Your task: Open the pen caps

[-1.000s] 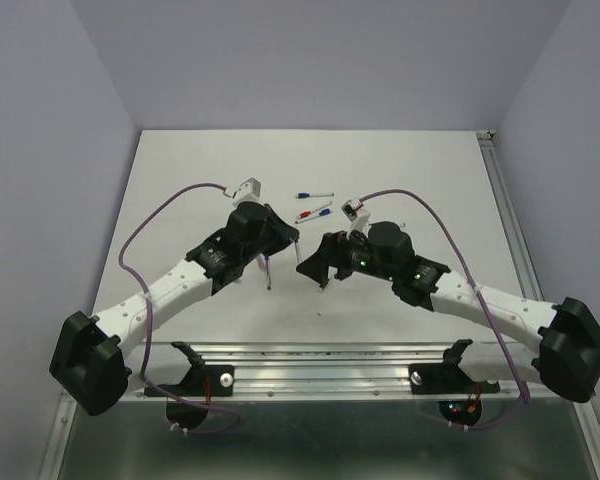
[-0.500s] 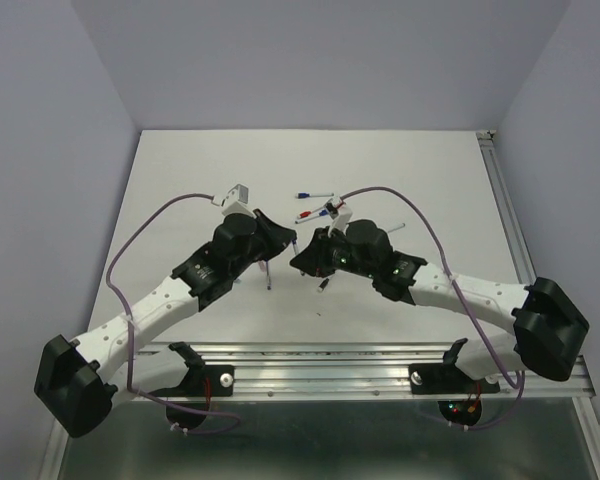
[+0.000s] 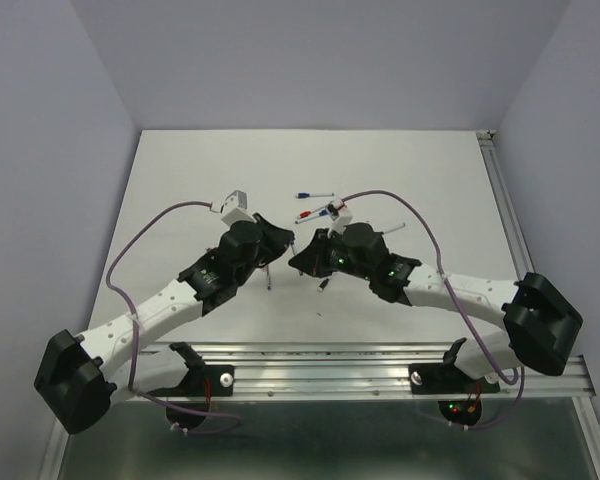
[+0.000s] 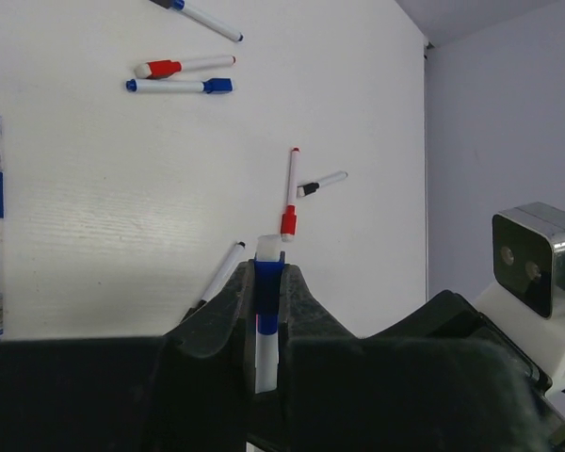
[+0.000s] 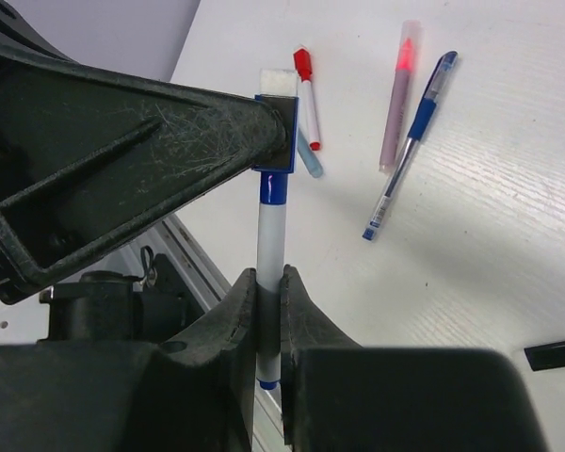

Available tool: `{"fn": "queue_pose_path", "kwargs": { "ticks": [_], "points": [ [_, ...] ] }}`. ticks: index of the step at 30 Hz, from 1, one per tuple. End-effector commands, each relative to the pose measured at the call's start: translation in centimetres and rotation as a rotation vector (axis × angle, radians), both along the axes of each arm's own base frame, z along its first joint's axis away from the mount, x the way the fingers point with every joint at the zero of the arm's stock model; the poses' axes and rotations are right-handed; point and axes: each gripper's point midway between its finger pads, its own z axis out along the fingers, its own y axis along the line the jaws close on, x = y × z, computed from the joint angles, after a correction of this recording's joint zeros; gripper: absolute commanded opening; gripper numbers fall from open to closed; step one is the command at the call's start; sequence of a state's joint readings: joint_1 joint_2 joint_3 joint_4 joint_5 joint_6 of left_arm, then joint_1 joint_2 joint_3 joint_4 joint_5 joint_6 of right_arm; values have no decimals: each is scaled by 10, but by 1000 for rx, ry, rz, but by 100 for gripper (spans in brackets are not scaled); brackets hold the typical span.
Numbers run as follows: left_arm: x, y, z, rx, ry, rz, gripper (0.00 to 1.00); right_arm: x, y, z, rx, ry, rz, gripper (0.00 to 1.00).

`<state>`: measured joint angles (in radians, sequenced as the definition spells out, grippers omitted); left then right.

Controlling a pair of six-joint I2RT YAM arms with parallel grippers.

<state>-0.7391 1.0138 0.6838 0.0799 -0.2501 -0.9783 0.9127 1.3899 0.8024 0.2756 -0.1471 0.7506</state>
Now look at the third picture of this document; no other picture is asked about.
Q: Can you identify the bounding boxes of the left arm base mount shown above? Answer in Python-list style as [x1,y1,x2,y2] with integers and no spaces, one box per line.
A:
[141,342,242,436]

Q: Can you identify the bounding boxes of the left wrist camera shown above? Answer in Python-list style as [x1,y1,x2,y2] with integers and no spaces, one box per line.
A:
[220,190,256,227]

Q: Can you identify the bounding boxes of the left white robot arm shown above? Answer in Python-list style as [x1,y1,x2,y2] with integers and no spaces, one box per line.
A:
[34,214,294,434]

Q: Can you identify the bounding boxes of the black cap marker centre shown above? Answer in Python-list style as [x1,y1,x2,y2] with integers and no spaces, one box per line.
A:
[317,279,330,292]

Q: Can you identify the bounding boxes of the black cap marker right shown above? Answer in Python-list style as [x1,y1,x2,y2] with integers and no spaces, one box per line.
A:
[381,222,405,235]

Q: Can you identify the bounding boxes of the red cap marker upper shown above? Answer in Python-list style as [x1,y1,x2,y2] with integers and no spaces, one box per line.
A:
[296,204,328,220]

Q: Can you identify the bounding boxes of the aluminium rail frame front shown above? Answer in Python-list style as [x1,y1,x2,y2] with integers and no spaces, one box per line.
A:
[40,343,600,479]

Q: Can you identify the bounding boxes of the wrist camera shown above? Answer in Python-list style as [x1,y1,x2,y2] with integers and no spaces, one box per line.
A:
[220,190,256,227]
[326,198,353,237]

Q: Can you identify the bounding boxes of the aluminium rail right side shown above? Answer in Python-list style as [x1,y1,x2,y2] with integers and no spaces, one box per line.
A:
[476,130,535,279]

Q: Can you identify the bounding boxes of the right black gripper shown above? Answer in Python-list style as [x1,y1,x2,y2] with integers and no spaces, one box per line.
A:
[285,230,373,283]

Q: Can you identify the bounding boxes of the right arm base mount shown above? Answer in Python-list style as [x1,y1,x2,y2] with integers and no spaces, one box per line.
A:
[409,338,500,430]

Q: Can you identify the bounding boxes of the blue ballpoint pen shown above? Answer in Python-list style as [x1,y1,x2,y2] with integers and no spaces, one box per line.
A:
[264,241,297,291]

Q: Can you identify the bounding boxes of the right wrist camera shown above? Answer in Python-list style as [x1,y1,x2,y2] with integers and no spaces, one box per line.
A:
[326,198,353,237]

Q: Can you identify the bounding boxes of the blue cap whiteboard marker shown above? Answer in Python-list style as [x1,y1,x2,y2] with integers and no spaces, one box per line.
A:
[295,192,335,199]

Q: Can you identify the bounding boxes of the black cap marker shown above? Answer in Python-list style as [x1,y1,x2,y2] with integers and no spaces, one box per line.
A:
[381,222,405,235]
[317,279,330,292]

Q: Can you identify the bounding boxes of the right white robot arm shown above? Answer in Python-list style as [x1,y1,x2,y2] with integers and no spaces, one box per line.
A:
[289,223,583,390]

